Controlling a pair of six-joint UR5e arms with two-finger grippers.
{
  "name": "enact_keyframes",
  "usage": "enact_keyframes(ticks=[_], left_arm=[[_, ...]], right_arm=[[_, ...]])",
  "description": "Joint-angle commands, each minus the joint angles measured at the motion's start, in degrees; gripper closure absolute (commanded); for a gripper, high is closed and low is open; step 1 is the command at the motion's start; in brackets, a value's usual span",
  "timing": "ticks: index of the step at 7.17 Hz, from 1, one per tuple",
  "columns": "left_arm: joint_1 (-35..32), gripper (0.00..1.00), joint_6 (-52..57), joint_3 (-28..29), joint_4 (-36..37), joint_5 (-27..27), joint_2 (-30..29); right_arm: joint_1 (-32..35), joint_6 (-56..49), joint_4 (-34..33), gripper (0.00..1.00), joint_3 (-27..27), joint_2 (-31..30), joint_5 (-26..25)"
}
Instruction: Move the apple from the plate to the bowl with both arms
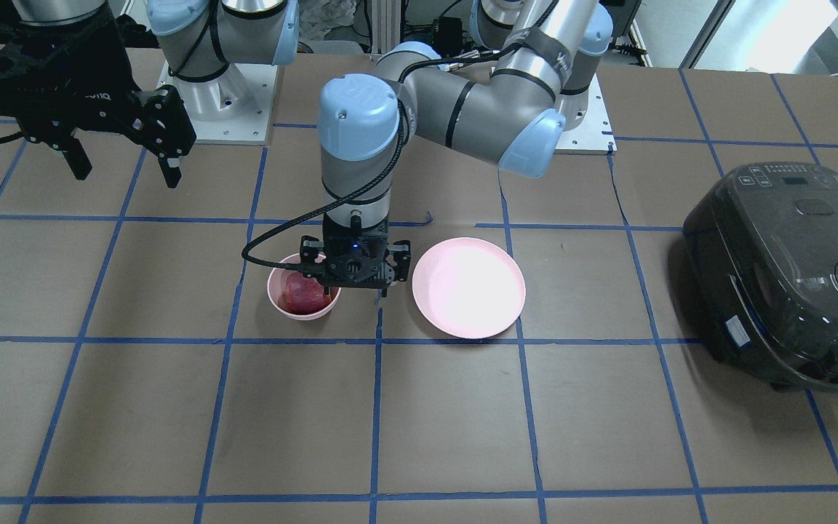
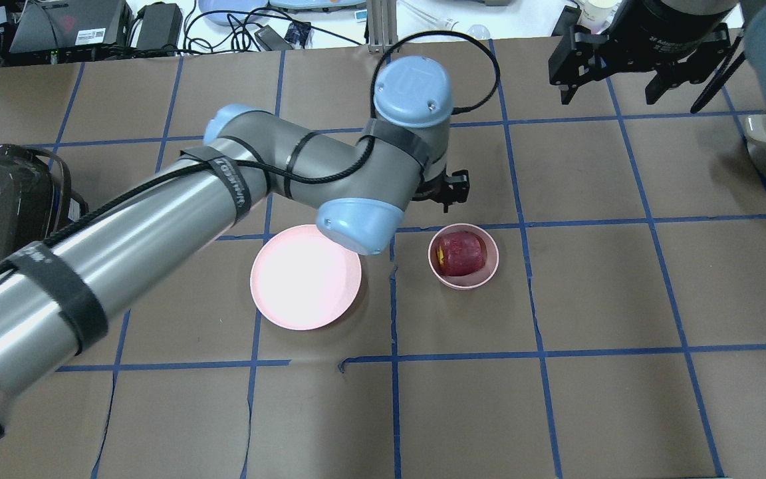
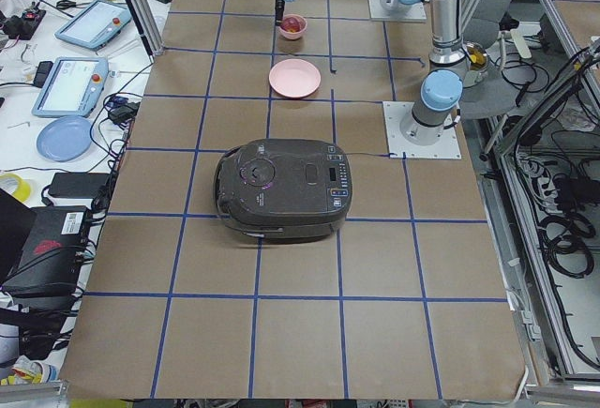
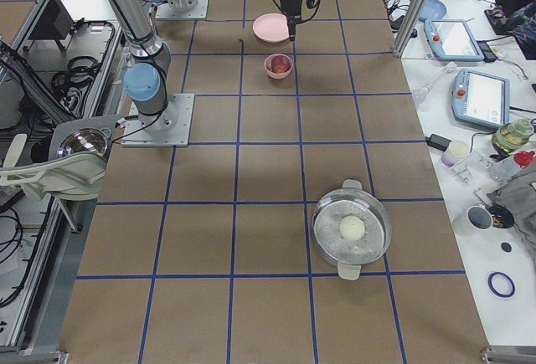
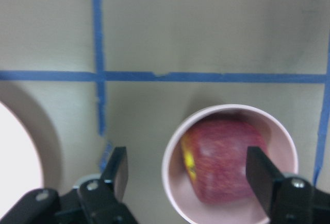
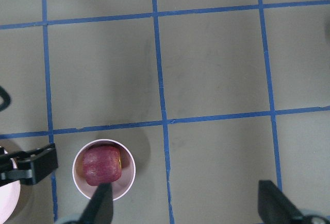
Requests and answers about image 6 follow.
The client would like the red apple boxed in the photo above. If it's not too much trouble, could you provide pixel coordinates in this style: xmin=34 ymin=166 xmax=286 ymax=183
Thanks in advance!
xmin=82 ymin=145 xmax=122 ymax=186

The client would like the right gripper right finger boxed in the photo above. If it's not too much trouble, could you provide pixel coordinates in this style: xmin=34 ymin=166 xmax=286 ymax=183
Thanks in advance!
xmin=258 ymin=180 xmax=329 ymax=224

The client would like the pink bowl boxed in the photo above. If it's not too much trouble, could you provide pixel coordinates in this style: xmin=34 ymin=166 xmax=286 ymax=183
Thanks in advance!
xmin=72 ymin=139 xmax=136 ymax=200

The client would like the pink plate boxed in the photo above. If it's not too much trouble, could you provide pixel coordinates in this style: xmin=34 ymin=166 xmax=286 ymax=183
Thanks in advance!
xmin=1 ymin=158 xmax=21 ymax=223

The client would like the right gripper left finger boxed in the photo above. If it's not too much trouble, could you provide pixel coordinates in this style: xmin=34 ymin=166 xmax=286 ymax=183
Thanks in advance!
xmin=79 ymin=183 xmax=113 ymax=224

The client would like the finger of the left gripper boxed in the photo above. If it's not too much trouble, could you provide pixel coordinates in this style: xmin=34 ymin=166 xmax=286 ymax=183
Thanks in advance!
xmin=1 ymin=143 xmax=58 ymax=186

